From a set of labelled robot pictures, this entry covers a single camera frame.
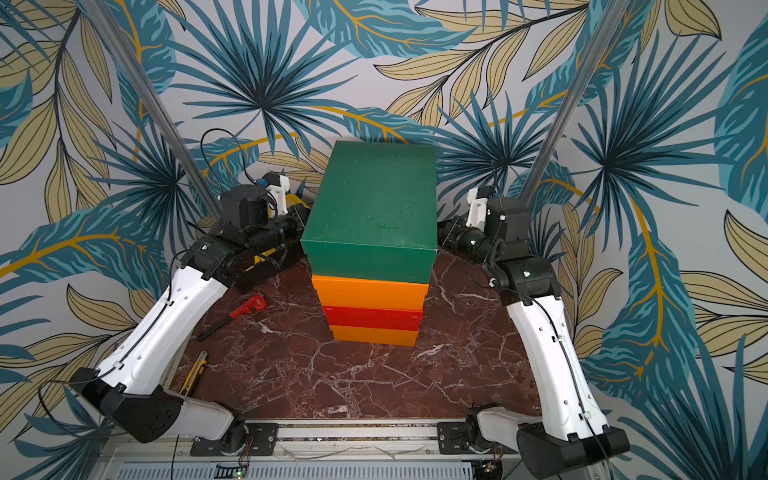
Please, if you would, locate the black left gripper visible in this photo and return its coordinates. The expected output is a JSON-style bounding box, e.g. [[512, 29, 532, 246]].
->
[[248, 202, 328, 256]]

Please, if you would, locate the green shoebox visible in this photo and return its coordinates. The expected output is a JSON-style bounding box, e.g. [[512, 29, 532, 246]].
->
[[301, 141, 438, 284]]

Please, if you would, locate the orange shoebox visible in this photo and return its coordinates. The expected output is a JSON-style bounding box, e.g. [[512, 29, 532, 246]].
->
[[330, 326, 419, 347], [311, 275, 429, 310]]

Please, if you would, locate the red shoebox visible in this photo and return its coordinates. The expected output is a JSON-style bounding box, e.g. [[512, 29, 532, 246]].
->
[[323, 306, 424, 331]]

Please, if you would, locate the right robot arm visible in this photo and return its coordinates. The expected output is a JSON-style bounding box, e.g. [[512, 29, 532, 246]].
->
[[438, 189, 630, 479]]

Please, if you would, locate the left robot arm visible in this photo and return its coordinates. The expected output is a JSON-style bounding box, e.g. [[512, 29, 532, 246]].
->
[[69, 204, 310, 454]]

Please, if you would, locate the yellow and black toolbox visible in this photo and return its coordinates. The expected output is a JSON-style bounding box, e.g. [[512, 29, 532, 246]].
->
[[254, 194, 310, 269]]

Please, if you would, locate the yellow utility knife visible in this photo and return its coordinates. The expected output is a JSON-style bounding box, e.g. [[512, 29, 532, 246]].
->
[[179, 351, 208, 397]]

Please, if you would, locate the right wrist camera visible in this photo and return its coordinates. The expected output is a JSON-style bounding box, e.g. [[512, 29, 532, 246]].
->
[[466, 186, 493, 230]]

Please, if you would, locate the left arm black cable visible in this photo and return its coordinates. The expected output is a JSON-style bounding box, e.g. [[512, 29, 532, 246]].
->
[[199, 127, 259, 187]]

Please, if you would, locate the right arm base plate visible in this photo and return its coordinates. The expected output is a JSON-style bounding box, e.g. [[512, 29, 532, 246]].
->
[[436, 421, 490, 455]]

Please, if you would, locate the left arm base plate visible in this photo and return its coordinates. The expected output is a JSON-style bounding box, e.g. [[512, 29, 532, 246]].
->
[[190, 422, 279, 458]]

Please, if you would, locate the right aluminium frame post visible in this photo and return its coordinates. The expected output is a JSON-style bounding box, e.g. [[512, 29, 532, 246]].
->
[[519, 0, 630, 206]]

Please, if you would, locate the aluminium frame post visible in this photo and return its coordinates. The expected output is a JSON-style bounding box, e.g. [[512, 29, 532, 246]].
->
[[82, 0, 221, 216], [519, 0, 630, 206]]

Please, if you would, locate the left aluminium frame post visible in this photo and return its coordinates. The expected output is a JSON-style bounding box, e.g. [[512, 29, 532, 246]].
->
[[82, 0, 221, 216]]

